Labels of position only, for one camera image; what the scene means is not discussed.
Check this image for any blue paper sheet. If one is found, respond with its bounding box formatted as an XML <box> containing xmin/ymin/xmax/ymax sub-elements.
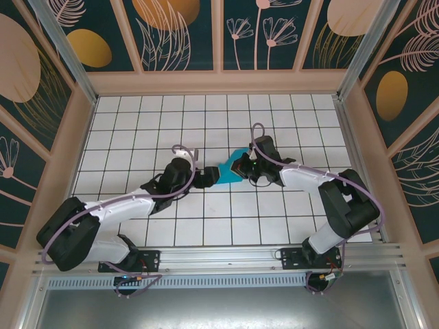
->
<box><xmin>215</xmin><ymin>147</ymin><xmax>253</xmax><ymax>186</ymax></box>

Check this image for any grey metal sheet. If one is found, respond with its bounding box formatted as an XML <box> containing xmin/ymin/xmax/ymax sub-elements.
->
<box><xmin>32</xmin><ymin>287</ymin><xmax>411</xmax><ymax>329</ymax></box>

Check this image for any small circuit board with connector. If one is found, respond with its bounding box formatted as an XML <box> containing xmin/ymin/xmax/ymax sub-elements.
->
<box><xmin>317</xmin><ymin>272</ymin><xmax>345</xmax><ymax>286</ymax></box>
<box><xmin>114</xmin><ymin>273</ymin><xmax>152</xmax><ymax>287</ymax></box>

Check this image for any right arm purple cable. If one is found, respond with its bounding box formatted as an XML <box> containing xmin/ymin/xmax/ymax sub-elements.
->
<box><xmin>250</xmin><ymin>122</ymin><xmax>383</xmax><ymax>295</ymax></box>

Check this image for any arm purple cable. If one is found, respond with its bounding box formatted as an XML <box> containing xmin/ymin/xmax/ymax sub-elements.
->
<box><xmin>40</xmin><ymin>144</ymin><xmax>199</xmax><ymax>298</ymax></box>
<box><xmin>250</xmin><ymin>122</ymin><xmax>383</xmax><ymax>295</ymax></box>

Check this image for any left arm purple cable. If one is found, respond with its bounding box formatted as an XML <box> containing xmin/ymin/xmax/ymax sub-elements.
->
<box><xmin>40</xmin><ymin>144</ymin><xmax>199</xmax><ymax>298</ymax></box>

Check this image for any long aluminium mounting rail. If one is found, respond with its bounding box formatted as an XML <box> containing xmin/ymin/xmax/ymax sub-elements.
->
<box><xmin>32</xmin><ymin>242</ymin><xmax>407</xmax><ymax>276</ymax></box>

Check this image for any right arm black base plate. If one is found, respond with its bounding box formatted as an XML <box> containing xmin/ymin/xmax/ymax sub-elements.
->
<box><xmin>280</xmin><ymin>247</ymin><xmax>343</xmax><ymax>271</ymax></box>

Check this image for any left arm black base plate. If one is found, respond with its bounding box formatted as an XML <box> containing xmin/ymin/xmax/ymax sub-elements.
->
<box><xmin>98</xmin><ymin>249</ymin><xmax>161</xmax><ymax>273</ymax></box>

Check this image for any aluminium side rail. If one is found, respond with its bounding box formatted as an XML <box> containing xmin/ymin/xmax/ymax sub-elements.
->
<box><xmin>333</xmin><ymin>97</ymin><xmax>390</xmax><ymax>245</ymax></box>

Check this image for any slotted grey cable duct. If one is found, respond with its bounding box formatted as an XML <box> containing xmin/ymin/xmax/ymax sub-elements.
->
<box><xmin>46</xmin><ymin>276</ymin><xmax>309</xmax><ymax>289</ymax></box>

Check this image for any aluminium corner post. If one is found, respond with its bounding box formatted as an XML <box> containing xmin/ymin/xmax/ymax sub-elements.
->
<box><xmin>27</xmin><ymin>0</ymin><xmax>100</xmax><ymax>106</ymax></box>
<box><xmin>335</xmin><ymin>0</ymin><xmax>418</xmax><ymax>101</ymax></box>

